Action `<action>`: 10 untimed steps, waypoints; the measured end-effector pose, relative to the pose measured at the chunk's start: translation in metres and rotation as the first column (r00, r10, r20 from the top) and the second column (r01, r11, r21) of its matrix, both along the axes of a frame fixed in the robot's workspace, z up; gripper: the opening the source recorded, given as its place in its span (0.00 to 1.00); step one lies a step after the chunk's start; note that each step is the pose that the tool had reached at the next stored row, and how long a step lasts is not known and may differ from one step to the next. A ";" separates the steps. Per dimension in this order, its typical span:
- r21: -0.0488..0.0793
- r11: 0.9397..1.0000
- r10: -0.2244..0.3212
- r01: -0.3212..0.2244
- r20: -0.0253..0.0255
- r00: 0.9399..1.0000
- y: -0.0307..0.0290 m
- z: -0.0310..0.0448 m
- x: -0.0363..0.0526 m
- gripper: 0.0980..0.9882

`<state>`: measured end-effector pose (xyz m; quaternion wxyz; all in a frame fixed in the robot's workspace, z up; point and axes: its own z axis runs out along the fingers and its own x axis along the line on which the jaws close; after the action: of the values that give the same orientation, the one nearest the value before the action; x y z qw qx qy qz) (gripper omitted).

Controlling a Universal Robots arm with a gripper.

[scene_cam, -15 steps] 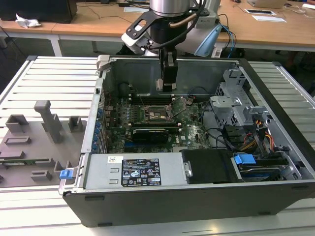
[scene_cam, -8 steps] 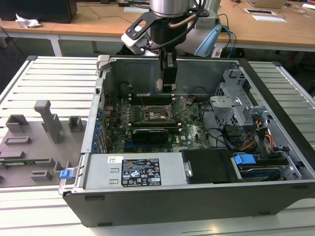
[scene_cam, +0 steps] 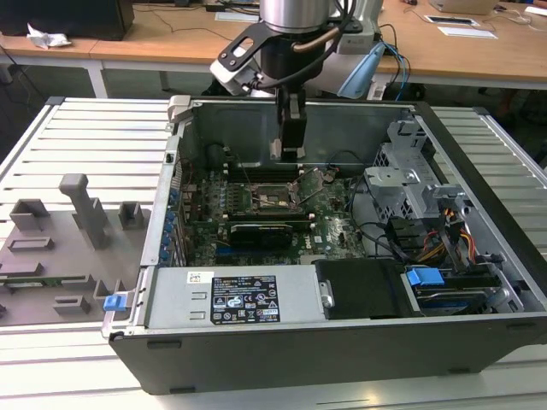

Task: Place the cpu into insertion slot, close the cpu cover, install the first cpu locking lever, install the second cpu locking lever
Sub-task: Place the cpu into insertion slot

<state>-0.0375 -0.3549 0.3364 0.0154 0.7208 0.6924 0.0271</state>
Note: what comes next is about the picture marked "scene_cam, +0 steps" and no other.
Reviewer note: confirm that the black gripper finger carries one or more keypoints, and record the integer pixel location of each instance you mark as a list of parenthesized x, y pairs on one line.
[(295, 128)]

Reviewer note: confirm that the silver CPU plate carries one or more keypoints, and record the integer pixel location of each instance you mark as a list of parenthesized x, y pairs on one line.
[(275, 149)]

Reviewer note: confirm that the black RAM slot row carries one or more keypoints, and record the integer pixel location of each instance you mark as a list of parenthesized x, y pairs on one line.
[(256, 173), (256, 217)]

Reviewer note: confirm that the CPU socket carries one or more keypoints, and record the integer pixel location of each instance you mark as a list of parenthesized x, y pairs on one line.
[(269, 198)]

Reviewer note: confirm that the blue expansion slot clip row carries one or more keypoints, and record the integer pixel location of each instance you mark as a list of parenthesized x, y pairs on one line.
[(171, 222)]

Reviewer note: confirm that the round coin battery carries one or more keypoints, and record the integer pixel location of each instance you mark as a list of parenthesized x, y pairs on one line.
[(329, 175)]

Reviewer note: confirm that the white paper sheet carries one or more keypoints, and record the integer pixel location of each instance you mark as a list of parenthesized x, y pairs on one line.
[(468, 32), (237, 16)]

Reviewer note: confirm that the pale blue teach pendant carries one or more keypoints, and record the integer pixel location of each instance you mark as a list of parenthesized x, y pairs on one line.
[(359, 79)]

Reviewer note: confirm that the black power adapter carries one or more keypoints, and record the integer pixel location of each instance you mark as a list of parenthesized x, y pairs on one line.
[(218, 7)]

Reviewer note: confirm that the green motherboard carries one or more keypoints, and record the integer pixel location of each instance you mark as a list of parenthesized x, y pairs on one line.
[(329, 230)]

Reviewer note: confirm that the black graphics card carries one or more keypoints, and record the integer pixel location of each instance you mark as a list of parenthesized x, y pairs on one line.
[(260, 237)]

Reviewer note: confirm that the grey metal drive cage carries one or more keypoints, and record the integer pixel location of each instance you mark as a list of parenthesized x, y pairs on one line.
[(393, 188)]

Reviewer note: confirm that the wooden desk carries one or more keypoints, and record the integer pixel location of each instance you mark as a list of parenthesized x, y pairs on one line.
[(128, 49)]

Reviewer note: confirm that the black plastic shroud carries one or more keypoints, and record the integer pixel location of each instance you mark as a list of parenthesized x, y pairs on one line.
[(359, 290)]

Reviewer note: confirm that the grey laptop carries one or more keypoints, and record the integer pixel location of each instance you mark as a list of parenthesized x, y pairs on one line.
[(463, 5)]

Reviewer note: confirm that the grey power supply unit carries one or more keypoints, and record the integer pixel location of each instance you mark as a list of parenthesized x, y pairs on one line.
[(175, 299)]

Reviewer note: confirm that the black box on desk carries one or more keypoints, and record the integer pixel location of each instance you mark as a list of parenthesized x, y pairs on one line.
[(64, 17)]

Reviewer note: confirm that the hard disk drive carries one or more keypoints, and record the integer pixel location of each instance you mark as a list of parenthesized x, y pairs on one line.
[(453, 301)]

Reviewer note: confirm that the black open PC case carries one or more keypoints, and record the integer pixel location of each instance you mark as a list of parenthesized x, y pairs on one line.
[(299, 363)]

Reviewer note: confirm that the crumpled white paper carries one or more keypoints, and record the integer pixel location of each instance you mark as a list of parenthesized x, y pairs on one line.
[(47, 38)]

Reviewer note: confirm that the blue case latch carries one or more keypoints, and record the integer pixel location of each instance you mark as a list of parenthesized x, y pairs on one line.
[(114, 303)]

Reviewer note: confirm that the grey parts rack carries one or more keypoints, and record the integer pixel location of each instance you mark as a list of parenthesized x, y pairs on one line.
[(64, 256)]

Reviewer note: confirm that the green RAM stick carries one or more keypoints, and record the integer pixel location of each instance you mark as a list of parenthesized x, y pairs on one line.
[(51, 280)]

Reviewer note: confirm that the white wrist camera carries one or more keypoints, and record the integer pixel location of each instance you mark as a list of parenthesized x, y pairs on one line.
[(231, 81)]

